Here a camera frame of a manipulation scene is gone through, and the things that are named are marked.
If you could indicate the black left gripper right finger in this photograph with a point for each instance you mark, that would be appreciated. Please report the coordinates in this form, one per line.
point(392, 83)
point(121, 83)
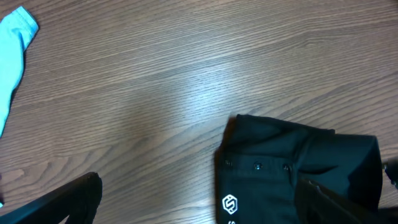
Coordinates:
point(316, 204)

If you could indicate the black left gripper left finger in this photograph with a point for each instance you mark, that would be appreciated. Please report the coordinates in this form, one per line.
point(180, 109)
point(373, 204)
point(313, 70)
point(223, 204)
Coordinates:
point(74, 202)

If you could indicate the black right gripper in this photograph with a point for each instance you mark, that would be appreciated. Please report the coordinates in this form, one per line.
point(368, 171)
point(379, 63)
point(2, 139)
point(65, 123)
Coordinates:
point(390, 168)

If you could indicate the black mesh shirt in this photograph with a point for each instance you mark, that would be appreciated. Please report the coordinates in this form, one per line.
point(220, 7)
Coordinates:
point(261, 159)

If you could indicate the light blue crumpled shirt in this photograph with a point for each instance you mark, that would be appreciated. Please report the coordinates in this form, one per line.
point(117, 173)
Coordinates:
point(18, 29)

